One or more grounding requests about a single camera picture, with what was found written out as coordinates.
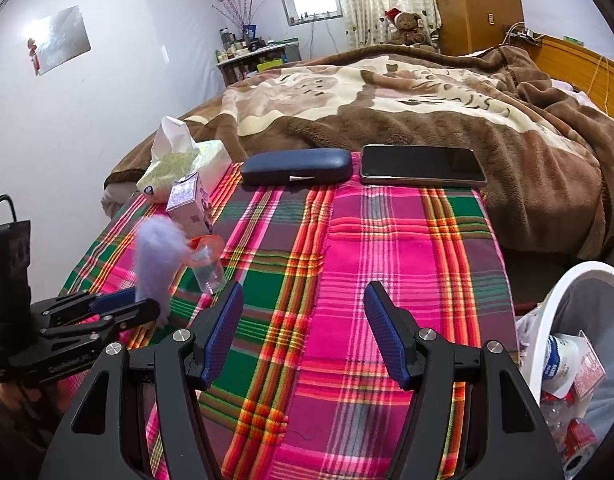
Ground small printed carton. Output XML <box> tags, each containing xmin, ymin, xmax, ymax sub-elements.
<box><xmin>165</xmin><ymin>171</ymin><xmax>214</xmax><ymax>241</ymax></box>

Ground crushed clear plastic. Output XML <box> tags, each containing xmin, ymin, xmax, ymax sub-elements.
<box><xmin>539</xmin><ymin>392</ymin><xmax>588</xmax><ymax>448</ymax></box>

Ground heart-print curtain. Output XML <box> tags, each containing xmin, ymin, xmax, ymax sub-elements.
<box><xmin>332</xmin><ymin>0</ymin><xmax>443</xmax><ymax>51</ymax></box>

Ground decorative branches in vase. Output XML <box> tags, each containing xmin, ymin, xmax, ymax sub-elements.
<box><xmin>212</xmin><ymin>0</ymin><xmax>274</xmax><ymax>37</ymax></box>

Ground pale plastic bin liner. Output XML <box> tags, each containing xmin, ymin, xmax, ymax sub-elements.
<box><xmin>516</xmin><ymin>280</ymin><xmax>614</xmax><ymax>480</ymax></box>

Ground cluttered white shelf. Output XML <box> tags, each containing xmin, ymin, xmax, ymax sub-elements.
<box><xmin>216</xmin><ymin>40</ymin><xmax>303</xmax><ymax>87</ymax></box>

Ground silver wall poster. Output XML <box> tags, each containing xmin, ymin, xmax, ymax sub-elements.
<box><xmin>26</xmin><ymin>6</ymin><xmax>92</xmax><ymax>77</ymax></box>

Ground wooden wardrobe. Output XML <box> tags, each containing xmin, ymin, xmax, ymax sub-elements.
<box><xmin>426</xmin><ymin>0</ymin><xmax>526</xmax><ymax>57</ymax></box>

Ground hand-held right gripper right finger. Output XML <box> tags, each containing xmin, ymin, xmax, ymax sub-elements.
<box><xmin>363</xmin><ymin>281</ymin><xmax>568</xmax><ymax>480</ymax></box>

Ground black smartphone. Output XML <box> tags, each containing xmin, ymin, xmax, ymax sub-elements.
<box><xmin>360</xmin><ymin>144</ymin><xmax>488</xmax><ymax>187</ymax></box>

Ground dark blue glasses case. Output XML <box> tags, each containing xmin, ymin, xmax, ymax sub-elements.
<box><xmin>240</xmin><ymin>148</ymin><xmax>353</xmax><ymax>187</ymax></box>

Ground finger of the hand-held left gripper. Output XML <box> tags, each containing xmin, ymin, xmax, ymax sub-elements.
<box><xmin>40</xmin><ymin>298</ymin><xmax>162</xmax><ymax>345</ymax></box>
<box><xmin>41</xmin><ymin>287</ymin><xmax>139</xmax><ymax>322</ymax></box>

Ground pink clear plastic packet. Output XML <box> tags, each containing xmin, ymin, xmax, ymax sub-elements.
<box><xmin>571</xmin><ymin>330</ymin><xmax>608</xmax><ymax>401</ymax></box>

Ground wooden headboard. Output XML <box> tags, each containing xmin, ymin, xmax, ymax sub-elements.
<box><xmin>534</xmin><ymin>35</ymin><xmax>614</xmax><ymax>122</ymax></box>

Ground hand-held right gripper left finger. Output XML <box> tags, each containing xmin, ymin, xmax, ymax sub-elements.
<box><xmin>47</xmin><ymin>280</ymin><xmax>246</xmax><ymax>480</ymax></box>

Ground brown teddy bear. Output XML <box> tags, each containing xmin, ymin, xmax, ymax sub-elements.
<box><xmin>384</xmin><ymin>7</ymin><xmax>434</xmax><ymax>51</ymax></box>

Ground brown patterned blanket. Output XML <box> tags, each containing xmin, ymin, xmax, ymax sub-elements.
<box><xmin>101</xmin><ymin>44</ymin><xmax>614</xmax><ymax>262</ymax></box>

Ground small window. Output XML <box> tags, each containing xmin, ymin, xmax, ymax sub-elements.
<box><xmin>278</xmin><ymin>0</ymin><xmax>344</xmax><ymax>27</ymax></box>

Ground white blue-print packet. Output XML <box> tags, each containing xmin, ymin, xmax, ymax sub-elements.
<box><xmin>539</xmin><ymin>332</ymin><xmax>582</xmax><ymax>395</ymax></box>

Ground soft tissue pack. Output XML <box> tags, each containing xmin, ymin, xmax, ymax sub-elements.
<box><xmin>136</xmin><ymin>116</ymin><xmax>233</xmax><ymax>205</ymax></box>

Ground pale fluffy wad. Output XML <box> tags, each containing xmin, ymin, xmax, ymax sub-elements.
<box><xmin>133</xmin><ymin>215</ymin><xmax>192</xmax><ymax>328</ymax></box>

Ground white power strip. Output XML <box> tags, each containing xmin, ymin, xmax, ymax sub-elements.
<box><xmin>502</xmin><ymin>23</ymin><xmax>546</xmax><ymax>49</ymax></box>

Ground clear plastic bottle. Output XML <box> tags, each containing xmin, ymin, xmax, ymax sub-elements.
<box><xmin>184</xmin><ymin>234</ymin><xmax>227</xmax><ymax>295</ymax></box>

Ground white trash bin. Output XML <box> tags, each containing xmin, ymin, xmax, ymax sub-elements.
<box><xmin>517</xmin><ymin>260</ymin><xmax>614</xmax><ymax>480</ymax></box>

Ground pink plaid cloth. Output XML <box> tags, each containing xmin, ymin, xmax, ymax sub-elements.
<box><xmin>57</xmin><ymin>160</ymin><xmax>520</xmax><ymax>480</ymax></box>

